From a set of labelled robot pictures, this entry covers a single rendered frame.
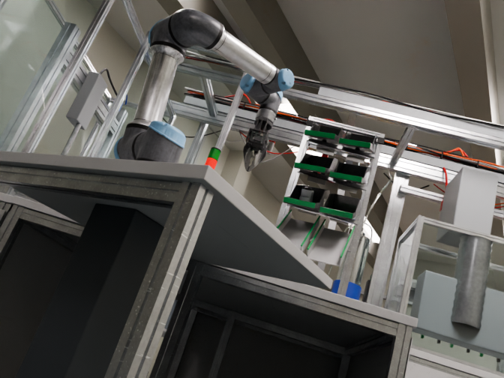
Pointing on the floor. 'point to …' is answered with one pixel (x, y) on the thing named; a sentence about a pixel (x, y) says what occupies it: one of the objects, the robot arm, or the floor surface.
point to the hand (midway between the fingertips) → (248, 169)
